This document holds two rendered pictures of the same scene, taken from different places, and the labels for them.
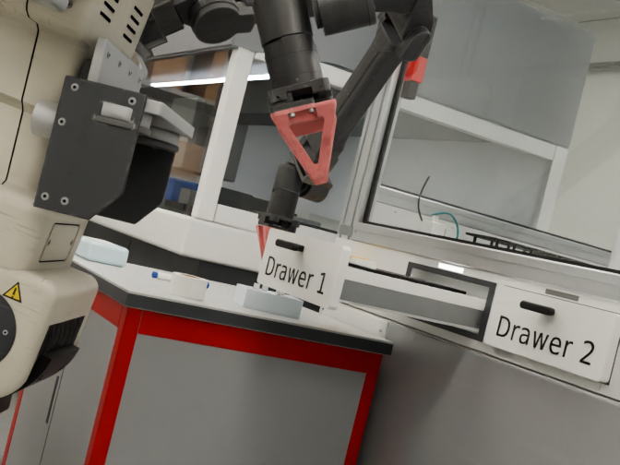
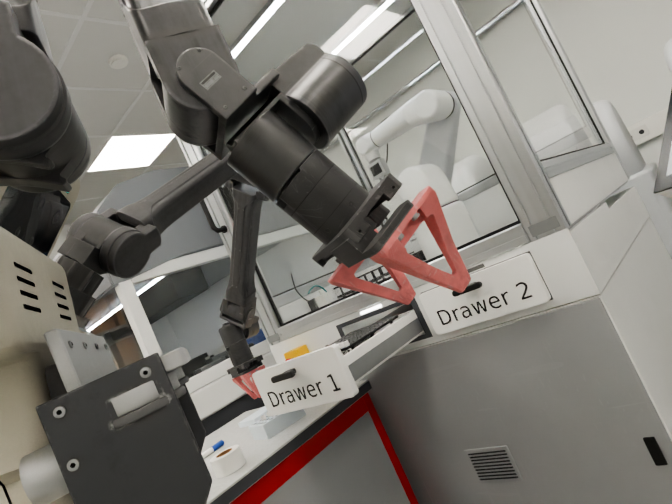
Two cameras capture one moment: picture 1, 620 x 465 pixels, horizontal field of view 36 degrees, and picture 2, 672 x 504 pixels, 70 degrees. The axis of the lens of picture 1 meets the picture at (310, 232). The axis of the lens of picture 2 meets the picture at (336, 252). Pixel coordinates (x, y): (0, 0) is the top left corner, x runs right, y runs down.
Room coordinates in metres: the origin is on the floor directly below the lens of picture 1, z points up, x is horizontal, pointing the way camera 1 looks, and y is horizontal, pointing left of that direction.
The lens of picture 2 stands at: (0.67, 0.21, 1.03)
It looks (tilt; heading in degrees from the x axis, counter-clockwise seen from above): 4 degrees up; 339
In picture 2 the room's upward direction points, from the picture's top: 25 degrees counter-clockwise
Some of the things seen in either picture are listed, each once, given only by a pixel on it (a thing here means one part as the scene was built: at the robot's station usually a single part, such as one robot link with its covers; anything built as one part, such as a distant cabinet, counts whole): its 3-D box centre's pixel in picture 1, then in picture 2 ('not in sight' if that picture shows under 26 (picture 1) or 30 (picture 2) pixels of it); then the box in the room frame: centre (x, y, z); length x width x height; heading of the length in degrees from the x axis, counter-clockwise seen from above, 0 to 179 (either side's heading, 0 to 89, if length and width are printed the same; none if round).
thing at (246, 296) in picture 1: (268, 301); (277, 420); (1.97, 0.05, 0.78); 0.12 x 0.08 x 0.04; 108
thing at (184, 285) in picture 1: (187, 286); (227, 461); (1.83, 0.20, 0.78); 0.07 x 0.07 x 0.04
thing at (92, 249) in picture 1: (97, 249); not in sight; (2.18, 0.46, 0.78); 0.15 x 0.10 x 0.04; 34
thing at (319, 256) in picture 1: (301, 266); (301, 382); (1.73, 0.00, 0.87); 0.29 x 0.02 x 0.11; 29
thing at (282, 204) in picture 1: (281, 208); (241, 355); (1.97, 0.07, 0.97); 0.10 x 0.07 x 0.07; 18
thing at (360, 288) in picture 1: (392, 292); (357, 350); (1.83, -0.18, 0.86); 0.40 x 0.26 x 0.06; 119
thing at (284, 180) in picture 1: (291, 180); (233, 334); (1.97, 0.06, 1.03); 0.07 x 0.06 x 0.07; 138
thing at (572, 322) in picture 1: (548, 330); (479, 297); (1.60, -0.43, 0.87); 0.29 x 0.02 x 0.11; 29
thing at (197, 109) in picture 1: (259, 168); (167, 345); (3.55, 0.24, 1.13); 1.78 x 1.14 x 0.45; 29
